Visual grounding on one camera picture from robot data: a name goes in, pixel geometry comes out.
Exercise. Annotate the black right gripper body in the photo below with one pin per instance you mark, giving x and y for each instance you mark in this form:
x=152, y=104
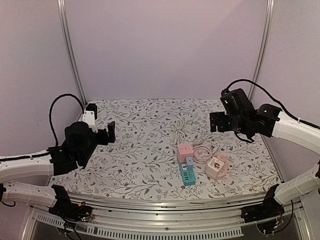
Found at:
x=225, y=122

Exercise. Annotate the teal power strip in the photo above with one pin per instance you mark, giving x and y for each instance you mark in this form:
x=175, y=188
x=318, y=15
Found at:
x=187, y=175

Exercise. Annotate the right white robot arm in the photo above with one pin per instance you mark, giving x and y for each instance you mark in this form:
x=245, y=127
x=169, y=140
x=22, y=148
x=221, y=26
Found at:
x=287, y=133

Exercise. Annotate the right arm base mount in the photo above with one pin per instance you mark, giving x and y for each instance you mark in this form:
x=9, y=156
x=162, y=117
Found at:
x=267, y=209

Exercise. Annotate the left aluminium frame post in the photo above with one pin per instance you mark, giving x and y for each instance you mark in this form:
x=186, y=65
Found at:
x=61, y=6

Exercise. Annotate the pink cube socket adapter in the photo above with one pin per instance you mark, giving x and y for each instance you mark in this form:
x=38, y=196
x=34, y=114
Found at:
x=184, y=150

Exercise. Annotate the floral patterned table mat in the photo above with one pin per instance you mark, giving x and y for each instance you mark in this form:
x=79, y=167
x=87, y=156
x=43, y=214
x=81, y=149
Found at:
x=142, y=163

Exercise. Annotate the pink round power socket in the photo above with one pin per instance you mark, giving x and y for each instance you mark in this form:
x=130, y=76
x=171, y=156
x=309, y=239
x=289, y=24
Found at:
x=220, y=172

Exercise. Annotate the right aluminium frame post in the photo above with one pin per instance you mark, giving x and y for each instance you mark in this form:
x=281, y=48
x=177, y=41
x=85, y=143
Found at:
x=264, y=40

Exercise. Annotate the light blue usb charger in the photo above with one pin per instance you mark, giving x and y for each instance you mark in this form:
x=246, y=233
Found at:
x=189, y=163

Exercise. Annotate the orange usb charger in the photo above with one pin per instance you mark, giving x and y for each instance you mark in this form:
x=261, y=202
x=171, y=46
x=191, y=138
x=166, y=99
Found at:
x=222, y=158

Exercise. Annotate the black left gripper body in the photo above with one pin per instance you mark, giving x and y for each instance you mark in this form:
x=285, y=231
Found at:
x=104, y=140

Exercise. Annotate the aluminium frame post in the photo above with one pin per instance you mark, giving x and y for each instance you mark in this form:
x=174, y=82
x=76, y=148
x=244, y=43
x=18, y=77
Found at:
x=61, y=6
x=264, y=40

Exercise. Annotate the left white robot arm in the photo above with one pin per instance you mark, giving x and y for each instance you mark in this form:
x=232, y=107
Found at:
x=13, y=168

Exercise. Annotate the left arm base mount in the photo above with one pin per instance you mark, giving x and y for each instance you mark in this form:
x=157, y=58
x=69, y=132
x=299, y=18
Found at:
x=68, y=210

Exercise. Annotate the aluminium front rail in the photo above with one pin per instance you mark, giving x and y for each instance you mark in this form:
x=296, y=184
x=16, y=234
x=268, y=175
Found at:
x=206, y=219

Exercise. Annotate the white cube socket adapter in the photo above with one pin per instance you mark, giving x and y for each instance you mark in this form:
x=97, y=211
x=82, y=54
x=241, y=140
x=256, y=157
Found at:
x=214, y=167

